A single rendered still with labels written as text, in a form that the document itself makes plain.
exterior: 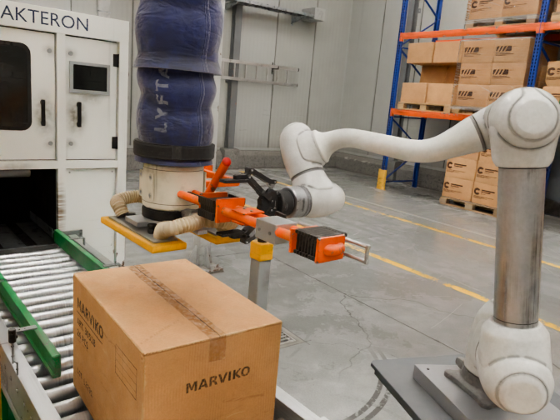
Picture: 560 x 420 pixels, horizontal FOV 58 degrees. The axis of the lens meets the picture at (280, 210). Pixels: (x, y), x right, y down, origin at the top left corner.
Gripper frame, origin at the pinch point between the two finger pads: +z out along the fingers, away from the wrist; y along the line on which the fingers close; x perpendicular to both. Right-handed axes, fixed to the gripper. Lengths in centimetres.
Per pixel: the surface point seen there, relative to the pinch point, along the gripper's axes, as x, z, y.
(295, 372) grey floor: 90, -120, 127
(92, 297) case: 35, 20, 33
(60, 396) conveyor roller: 55, 23, 74
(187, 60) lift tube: 15.5, 3.4, -35.4
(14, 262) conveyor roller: 198, 3, 74
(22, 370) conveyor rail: 66, 31, 67
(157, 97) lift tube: 20.4, 8.7, -25.7
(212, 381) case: -4.7, 3.6, 44.5
